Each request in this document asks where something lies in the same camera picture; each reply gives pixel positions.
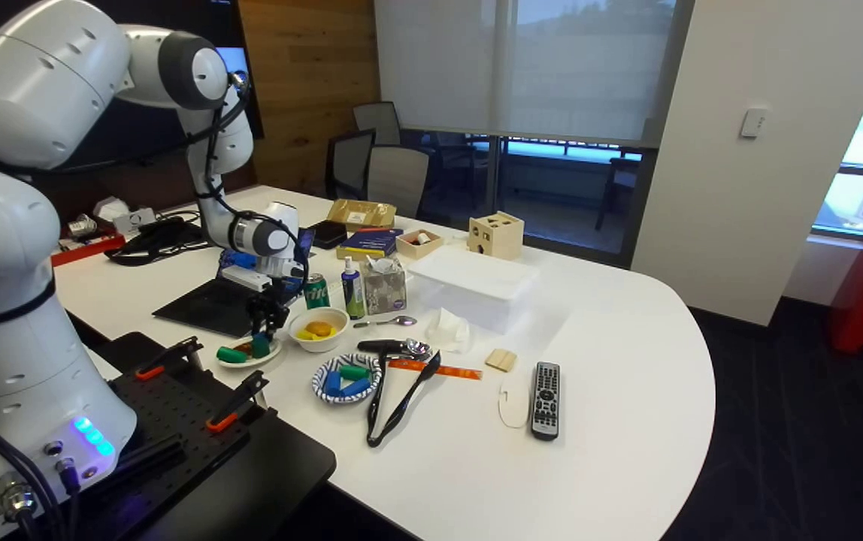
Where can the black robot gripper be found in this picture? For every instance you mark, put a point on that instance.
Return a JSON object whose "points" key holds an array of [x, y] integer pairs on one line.
{"points": [[266, 285]]}

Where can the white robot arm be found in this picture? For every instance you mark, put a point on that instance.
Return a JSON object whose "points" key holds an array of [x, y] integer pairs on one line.
{"points": [[61, 425]]}

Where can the small white left plate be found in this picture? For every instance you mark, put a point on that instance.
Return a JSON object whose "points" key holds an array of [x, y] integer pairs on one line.
{"points": [[252, 361]]}

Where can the blue patterned right plate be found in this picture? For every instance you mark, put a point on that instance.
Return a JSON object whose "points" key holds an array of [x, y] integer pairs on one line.
{"points": [[340, 391]]}

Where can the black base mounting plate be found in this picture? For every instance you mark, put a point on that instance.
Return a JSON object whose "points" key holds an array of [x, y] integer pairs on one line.
{"points": [[177, 483]]}

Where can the white bowl with yellow food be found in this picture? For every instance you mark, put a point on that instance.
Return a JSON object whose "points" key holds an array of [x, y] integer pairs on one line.
{"points": [[320, 328]]}

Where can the green small can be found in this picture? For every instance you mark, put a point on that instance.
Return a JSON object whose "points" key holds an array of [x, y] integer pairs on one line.
{"points": [[316, 292]]}

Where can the black orange clamp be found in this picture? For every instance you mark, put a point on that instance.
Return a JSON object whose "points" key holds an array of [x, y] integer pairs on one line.
{"points": [[174, 359], [233, 410]]}

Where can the stack of books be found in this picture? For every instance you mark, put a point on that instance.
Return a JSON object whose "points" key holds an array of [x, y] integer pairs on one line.
{"points": [[369, 244]]}

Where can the orange ruler strip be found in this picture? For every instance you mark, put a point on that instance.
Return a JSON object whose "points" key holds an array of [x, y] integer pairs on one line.
{"points": [[440, 370]]}

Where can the small wooden tray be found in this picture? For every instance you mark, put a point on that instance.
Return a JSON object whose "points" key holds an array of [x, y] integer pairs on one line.
{"points": [[418, 241]]}

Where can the red flat box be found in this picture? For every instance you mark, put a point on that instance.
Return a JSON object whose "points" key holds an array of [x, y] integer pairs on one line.
{"points": [[85, 251]]}

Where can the white crumpled tissue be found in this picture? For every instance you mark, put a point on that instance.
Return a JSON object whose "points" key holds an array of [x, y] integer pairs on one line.
{"points": [[450, 333]]}

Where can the black office chair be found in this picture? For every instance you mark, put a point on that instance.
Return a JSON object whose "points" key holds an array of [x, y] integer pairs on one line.
{"points": [[346, 164]]}

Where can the grey office chair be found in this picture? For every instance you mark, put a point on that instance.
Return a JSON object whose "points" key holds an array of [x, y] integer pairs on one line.
{"points": [[397, 175]]}

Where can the white device on red box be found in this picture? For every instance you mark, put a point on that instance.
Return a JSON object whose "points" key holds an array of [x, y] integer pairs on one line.
{"points": [[113, 218]]}

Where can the white cardboard box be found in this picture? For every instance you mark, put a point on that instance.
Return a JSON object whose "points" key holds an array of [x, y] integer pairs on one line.
{"points": [[474, 285]]}

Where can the small wooden square tile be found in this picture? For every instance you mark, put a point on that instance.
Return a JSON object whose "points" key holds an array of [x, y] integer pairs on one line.
{"points": [[500, 359]]}

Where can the wooden shape sorter cube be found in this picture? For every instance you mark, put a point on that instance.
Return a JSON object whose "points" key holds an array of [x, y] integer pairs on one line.
{"points": [[496, 235]]}

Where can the grey remote control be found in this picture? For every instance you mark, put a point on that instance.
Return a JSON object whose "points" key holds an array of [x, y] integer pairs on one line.
{"points": [[545, 402]]}

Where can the wall television screen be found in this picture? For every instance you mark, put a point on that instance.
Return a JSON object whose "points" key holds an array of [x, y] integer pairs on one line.
{"points": [[237, 61]]}

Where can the white wall switch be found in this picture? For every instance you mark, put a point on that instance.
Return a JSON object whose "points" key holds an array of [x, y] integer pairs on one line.
{"points": [[754, 122]]}

